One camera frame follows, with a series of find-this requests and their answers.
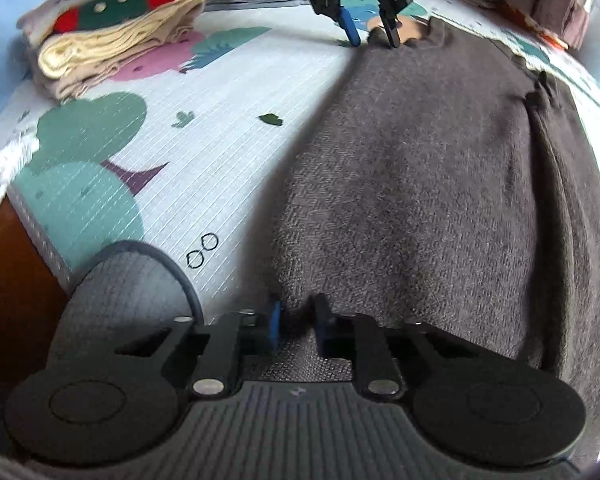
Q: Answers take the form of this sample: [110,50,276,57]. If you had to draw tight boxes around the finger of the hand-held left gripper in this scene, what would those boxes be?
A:
[330,5,362,47]
[380,9,403,50]

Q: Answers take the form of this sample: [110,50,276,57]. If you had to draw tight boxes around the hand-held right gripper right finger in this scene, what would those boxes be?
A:
[314,294,503,400]

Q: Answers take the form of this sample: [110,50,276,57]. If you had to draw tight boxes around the cream folded garments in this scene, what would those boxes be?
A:
[30,0,207,102]

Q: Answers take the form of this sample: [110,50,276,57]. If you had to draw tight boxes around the light blue heart-print blanket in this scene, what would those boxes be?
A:
[0,0,146,136]

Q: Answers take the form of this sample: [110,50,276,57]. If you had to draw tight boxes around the red green knitted garment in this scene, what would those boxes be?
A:
[19,0,183,36]

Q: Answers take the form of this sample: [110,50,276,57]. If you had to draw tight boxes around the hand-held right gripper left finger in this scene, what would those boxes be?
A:
[115,301,282,398]

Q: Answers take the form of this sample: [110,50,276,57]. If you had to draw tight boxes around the cartoon animal print play mat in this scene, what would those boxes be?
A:
[0,0,600,321]

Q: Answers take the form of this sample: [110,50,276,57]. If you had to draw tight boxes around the brown sweater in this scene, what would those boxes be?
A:
[245,15,600,466]

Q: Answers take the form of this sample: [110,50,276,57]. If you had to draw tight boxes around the white fringed cloth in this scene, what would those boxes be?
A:
[0,130,41,253]

